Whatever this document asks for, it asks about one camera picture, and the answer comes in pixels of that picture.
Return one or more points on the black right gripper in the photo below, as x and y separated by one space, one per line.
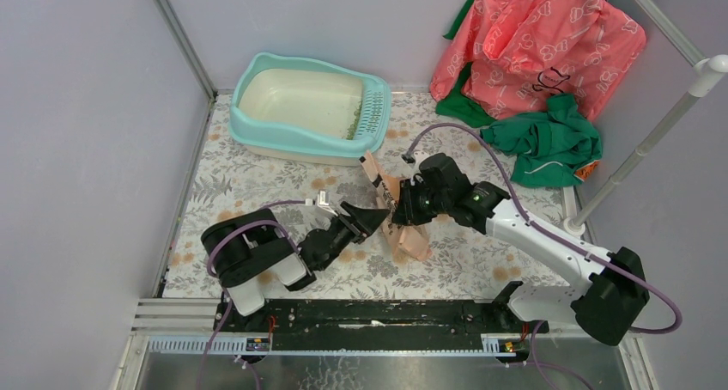
405 210

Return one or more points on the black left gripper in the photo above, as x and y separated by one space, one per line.
366 218

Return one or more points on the pink cat litter bag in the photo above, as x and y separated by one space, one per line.
404 240

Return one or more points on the teal litter box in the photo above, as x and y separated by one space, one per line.
304 109

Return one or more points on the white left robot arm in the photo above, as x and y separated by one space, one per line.
241 248

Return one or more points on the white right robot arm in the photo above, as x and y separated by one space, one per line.
605 290

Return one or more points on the dark green garment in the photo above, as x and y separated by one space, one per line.
505 57

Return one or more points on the green sweatshirt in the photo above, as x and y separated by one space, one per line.
558 147

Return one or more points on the pink patterned jacket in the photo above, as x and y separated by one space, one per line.
606 41

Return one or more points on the white pole stand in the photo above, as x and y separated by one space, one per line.
709 71

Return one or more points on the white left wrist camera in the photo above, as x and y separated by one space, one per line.
322 202

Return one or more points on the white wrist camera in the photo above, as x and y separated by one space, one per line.
322 202
414 159

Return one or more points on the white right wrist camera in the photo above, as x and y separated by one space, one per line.
414 159

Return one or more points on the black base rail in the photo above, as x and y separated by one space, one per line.
365 325

